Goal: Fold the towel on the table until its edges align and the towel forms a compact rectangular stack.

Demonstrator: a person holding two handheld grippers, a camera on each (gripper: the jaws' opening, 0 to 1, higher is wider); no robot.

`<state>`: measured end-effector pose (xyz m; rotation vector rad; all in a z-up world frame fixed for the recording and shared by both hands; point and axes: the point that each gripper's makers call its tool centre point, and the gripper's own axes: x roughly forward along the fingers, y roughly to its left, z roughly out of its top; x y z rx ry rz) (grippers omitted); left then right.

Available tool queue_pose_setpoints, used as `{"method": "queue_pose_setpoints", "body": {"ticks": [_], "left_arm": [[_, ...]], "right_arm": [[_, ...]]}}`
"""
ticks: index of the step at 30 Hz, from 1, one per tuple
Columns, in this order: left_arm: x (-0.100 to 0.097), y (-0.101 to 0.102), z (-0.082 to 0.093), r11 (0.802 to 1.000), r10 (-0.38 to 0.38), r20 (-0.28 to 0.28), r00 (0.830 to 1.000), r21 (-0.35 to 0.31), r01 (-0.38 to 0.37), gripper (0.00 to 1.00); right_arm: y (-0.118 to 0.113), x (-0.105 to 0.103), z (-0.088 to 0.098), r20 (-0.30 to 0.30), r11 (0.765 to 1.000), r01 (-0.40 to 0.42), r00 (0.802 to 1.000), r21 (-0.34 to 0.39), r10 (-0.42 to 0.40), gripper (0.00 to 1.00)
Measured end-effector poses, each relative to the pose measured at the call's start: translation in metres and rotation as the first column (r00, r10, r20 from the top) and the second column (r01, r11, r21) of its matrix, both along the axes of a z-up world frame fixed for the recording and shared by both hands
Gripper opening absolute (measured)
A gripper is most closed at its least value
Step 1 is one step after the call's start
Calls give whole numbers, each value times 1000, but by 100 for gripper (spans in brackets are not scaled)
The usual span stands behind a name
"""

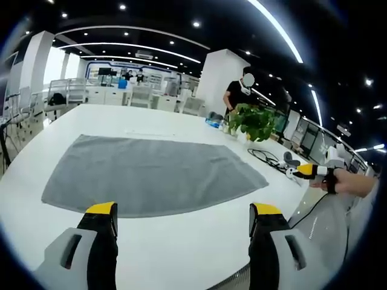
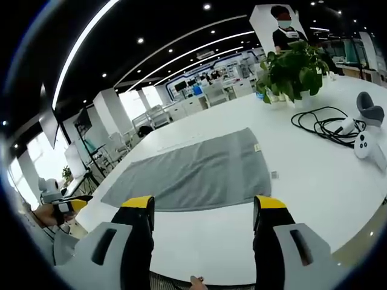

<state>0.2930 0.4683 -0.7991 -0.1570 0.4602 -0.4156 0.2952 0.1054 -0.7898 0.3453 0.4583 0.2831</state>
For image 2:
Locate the blue box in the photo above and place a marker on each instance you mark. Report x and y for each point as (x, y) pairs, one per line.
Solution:
(197, 90)

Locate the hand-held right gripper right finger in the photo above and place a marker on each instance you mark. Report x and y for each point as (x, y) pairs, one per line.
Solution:
(272, 241)

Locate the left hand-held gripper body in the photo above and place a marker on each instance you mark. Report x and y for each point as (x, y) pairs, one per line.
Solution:
(50, 188)

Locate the white metal rack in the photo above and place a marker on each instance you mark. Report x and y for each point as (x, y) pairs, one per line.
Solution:
(155, 116)

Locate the black wall monitor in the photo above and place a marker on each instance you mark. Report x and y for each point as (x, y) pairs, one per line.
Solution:
(83, 119)

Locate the green potted plant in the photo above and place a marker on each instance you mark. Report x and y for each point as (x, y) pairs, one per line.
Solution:
(290, 72)

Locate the white table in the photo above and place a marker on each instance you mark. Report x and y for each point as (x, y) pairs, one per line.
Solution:
(302, 205)

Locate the person's left hand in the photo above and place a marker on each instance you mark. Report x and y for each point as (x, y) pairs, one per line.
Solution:
(46, 218)

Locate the white chair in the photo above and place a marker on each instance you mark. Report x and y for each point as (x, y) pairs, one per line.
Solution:
(218, 95)

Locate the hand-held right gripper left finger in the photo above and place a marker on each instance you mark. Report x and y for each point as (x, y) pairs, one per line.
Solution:
(121, 241)

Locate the white power adapter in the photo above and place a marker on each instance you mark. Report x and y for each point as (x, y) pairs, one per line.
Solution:
(344, 125)

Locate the person's right hand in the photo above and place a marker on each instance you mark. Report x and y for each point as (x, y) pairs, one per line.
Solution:
(197, 283)

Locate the white handheld controller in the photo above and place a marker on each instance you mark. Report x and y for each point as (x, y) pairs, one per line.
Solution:
(367, 148)

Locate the black tripod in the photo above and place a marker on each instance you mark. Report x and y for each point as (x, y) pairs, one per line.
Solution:
(90, 181)

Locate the small green plant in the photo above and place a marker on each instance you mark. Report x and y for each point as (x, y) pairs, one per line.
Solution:
(66, 172)

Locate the grey towel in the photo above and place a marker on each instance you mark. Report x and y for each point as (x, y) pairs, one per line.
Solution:
(193, 172)

